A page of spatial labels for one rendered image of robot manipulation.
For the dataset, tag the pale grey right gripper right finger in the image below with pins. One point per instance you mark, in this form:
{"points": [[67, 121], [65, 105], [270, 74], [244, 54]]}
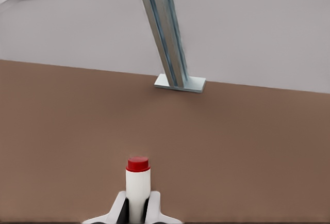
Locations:
{"points": [[154, 208]]}

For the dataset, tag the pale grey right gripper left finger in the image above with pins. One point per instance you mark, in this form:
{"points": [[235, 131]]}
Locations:
{"points": [[117, 209]]}

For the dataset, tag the white marker with red cap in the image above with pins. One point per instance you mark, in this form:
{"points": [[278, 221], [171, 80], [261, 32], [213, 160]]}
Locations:
{"points": [[138, 185]]}

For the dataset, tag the silver frame post with foot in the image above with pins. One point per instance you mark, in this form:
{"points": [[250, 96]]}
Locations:
{"points": [[165, 33]]}

